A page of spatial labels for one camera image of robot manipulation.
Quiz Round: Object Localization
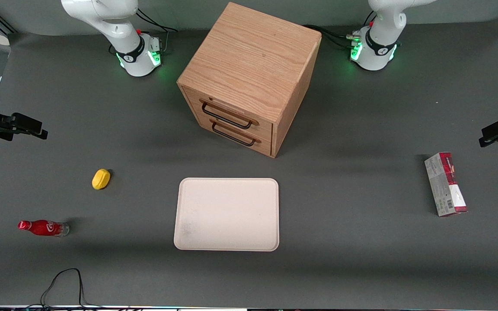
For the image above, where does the oak drawer front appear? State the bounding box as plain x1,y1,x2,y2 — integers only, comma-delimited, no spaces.
182,86,275,140
194,113,274,157

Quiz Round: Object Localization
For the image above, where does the black metal drawer handle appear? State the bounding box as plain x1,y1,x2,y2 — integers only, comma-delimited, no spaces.
210,120,262,146
200,100,259,129

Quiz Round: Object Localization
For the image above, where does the black right arm base cable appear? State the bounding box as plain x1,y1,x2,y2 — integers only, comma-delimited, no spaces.
136,8,179,53

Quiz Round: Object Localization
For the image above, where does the red coke bottle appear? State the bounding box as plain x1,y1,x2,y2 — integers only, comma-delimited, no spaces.
17,219,70,238

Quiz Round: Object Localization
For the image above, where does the oak wooden drawer cabinet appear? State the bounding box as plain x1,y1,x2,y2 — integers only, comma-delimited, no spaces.
176,2,322,159

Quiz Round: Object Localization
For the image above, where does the black left arm base cable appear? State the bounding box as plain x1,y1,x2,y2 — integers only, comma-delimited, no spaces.
303,25,355,49

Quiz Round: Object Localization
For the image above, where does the red and grey carton box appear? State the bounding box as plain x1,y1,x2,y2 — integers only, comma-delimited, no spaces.
424,152,468,217

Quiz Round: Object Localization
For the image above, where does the beige plastic tray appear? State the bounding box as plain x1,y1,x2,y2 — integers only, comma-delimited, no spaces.
173,178,280,252

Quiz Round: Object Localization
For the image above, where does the thin black looped cable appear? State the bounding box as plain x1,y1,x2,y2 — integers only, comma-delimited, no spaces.
26,268,102,309

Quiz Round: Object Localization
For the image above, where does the black arm base cable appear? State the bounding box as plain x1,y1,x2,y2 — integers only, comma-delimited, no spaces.
303,25,355,49
136,8,179,53

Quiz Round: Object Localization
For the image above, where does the yellow lemon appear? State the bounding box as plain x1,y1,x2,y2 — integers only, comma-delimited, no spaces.
92,168,111,190

